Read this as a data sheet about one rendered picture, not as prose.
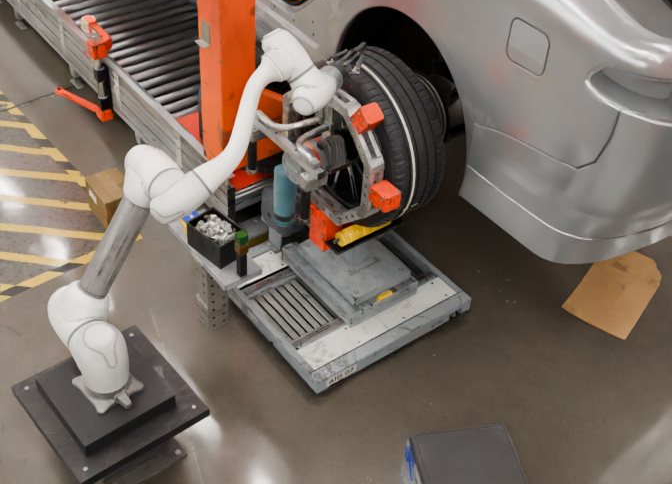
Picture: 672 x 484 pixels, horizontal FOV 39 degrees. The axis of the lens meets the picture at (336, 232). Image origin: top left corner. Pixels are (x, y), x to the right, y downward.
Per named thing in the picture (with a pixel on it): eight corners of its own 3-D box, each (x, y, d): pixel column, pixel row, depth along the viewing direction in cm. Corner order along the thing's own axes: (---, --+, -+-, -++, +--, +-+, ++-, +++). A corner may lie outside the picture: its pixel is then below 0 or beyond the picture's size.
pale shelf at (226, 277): (262, 274, 366) (262, 268, 364) (225, 292, 358) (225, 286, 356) (204, 213, 391) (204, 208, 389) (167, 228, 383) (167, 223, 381)
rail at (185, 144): (244, 212, 432) (243, 174, 417) (226, 219, 427) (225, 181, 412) (18, -11, 573) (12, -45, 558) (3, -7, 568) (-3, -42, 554)
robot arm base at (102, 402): (106, 424, 318) (105, 414, 314) (70, 382, 329) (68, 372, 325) (152, 395, 327) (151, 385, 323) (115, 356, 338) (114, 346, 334)
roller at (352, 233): (396, 224, 384) (397, 213, 380) (338, 251, 369) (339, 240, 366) (387, 216, 387) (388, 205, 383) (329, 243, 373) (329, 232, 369)
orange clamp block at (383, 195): (384, 193, 345) (400, 207, 340) (367, 201, 341) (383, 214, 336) (385, 178, 340) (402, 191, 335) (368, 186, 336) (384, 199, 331)
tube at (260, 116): (324, 124, 347) (325, 100, 340) (280, 141, 337) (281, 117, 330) (296, 101, 357) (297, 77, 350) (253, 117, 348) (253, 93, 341)
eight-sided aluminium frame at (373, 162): (376, 243, 360) (390, 125, 324) (362, 250, 357) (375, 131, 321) (293, 169, 391) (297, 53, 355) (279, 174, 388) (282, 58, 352)
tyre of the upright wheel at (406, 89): (373, 214, 402) (469, 198, 345) (329, 235, 391) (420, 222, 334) (318, 66, 394) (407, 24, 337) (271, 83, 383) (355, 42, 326)
